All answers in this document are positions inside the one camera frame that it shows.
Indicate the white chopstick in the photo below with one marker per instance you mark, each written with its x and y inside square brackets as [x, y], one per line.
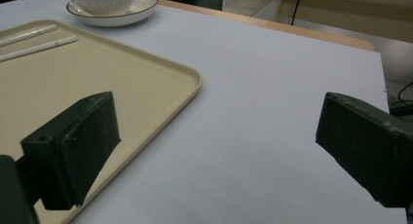
[42, 48]
[29, 35]

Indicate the white bowl with dark rim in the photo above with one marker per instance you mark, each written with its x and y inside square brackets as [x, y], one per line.
[104, 3]

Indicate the white plate with dark rim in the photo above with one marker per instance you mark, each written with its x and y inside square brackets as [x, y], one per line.
[142, 6]

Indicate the wooden shelf unit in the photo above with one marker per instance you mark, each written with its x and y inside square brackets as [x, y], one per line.
[357, 13]

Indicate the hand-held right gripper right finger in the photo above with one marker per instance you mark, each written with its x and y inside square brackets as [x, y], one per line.
[367, 142]

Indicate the beige plastic tray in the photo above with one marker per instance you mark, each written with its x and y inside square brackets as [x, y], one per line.
[97, 71]

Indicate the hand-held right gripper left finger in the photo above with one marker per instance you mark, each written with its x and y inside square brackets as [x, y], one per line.
[78, 146]

